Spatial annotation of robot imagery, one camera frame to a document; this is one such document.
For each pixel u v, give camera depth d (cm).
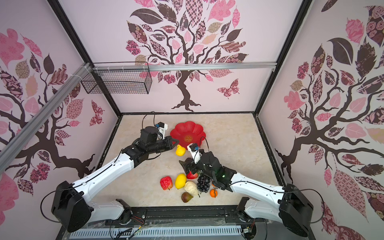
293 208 41
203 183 82
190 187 78
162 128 71
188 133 109
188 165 67
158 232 70
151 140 61
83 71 83
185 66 94
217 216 75
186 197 76
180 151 76
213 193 79
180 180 81
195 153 62
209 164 56
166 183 79
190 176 85
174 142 76
